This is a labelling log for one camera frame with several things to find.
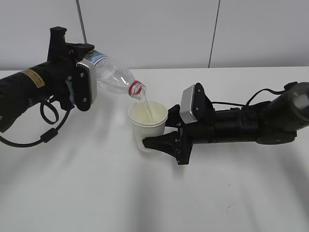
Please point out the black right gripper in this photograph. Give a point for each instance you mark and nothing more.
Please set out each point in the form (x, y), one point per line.
(179, 143)

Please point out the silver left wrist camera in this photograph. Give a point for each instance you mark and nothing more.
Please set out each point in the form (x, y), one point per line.
(82, 85)

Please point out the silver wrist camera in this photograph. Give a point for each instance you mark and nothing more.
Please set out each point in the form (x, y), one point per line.
(82, 85)
(195, 105)

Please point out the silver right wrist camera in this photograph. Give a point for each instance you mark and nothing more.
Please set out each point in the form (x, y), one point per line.
(195, 105)

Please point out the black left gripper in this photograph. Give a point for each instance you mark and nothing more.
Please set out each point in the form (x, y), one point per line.
(61, 59)

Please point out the white paper cup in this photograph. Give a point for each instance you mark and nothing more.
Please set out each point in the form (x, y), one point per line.
(143, 126)

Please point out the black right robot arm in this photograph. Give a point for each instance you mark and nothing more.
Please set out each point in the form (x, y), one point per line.
(268, 123)

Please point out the clear water bottle red label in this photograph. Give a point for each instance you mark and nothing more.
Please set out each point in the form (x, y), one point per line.
(113, 77)

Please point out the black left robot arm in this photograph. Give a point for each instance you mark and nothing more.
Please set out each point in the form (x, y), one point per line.
(22, 90)

